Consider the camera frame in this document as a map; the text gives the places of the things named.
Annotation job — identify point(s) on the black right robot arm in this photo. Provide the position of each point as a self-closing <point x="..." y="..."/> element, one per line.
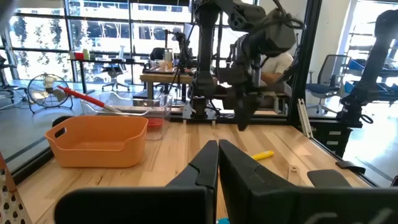
<point x="205" y="62"/>

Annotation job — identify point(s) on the metal floor fan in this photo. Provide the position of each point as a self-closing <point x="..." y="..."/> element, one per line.
<point x="46" y="90"/>

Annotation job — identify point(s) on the mesh office chair, blue seat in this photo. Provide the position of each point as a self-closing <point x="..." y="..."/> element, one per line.
<point x="320" y="88"/>

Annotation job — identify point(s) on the wooden desk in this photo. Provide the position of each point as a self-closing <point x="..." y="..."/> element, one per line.
<point x="164" y="77"/>

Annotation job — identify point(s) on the dark office chair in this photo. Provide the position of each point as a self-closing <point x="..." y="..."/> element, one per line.
<point x="113" y="71"/>

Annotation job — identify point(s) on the black background robot arm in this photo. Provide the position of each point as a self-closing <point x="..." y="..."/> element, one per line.
<point x="373" y="62"/>
<point x="183" y="53"/>

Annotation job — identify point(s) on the silver aluminium extrusion piece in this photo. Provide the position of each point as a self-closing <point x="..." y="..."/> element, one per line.
<point x="304" y="119"/>

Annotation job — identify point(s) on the black aluminium table frame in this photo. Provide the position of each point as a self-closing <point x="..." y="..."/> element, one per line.
<point x="300" y="77"/>

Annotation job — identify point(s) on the yellow silicone spoon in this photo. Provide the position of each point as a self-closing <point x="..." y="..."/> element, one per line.
<point x="262" y="155"/>

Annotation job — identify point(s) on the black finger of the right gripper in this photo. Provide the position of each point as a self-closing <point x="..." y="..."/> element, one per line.
<point x="242" y="109"/>
<point x="252" y="105"/>

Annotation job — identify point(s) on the orange plastic bin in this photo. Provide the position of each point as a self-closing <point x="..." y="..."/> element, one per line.
<point x="99" y="152"/>

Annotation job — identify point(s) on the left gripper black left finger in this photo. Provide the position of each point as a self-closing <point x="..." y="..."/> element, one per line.
<point x="140" y="205"/>

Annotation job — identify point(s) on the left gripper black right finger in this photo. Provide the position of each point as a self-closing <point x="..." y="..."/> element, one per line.
<point x="280" y="205"/>

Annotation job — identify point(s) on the wooden slotted spatula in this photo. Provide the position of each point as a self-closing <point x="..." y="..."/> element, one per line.
<point x="293" y="175"/>

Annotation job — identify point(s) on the black labelled drawer cabinet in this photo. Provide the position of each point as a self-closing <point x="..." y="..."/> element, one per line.
<point x="345" y="137"/>

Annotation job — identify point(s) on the person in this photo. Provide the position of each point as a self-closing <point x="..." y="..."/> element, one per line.
<point x="278" y="63"/>

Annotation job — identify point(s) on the clear plastic bin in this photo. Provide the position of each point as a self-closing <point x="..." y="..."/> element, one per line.
<point x="161" y="105"/>

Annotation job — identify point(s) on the black desk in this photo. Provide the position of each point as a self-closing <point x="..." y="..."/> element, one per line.
<point x="102" y="60"/>

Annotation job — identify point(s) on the teal steel box grater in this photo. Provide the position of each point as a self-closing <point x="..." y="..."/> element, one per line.
<point x="12" y="199"/>

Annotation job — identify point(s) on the black table edge clip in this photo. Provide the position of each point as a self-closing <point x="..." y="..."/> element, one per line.
<point x="349" y="166"/>

